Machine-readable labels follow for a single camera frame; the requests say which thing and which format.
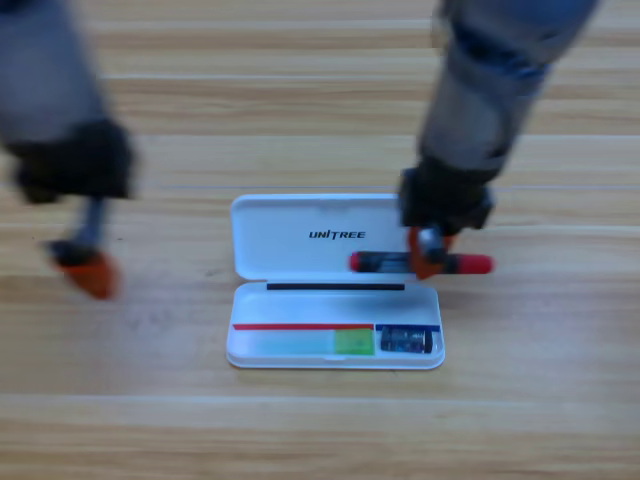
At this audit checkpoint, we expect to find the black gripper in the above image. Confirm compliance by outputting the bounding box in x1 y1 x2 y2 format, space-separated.
9 119 136 302
398 157 497 282

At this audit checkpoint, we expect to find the red and black marker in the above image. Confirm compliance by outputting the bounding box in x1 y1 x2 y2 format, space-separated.
348 251 497 276

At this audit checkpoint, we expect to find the black eraser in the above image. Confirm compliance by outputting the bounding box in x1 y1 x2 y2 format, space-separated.
379 325 435 356

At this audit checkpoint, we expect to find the green translucent pen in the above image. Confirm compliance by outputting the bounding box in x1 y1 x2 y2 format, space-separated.
248 327 377 358

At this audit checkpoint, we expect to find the white Unitree pencil case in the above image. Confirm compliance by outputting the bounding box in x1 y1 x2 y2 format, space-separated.
225 193 446 371

